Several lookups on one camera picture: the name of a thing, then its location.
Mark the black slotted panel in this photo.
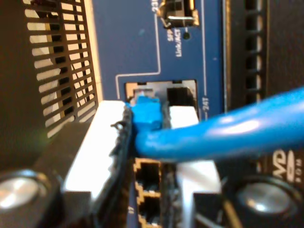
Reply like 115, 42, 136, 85
0, 0, 102, 171

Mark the black rack server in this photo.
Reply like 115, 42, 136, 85
224, 0, 304, 228

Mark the blue network switch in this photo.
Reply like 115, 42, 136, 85
91, 0, 230, 228

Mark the blue network cable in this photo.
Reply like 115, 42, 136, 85
125, 85, 304, 165

